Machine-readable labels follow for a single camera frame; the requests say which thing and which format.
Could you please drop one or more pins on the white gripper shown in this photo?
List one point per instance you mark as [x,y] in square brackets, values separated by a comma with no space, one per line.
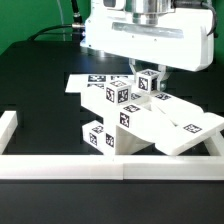
[181,39]

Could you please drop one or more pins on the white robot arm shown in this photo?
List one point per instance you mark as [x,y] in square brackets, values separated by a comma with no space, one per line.
[147,12]

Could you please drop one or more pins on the white chair back piece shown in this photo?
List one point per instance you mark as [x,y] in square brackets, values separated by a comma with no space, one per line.
[170,124]

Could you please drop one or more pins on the white fiducial marker sheet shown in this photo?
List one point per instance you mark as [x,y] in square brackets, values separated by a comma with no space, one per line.
[76,82]

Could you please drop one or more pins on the white U-shaped fence frame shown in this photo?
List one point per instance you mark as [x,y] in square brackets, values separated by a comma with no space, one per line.
[97,167]

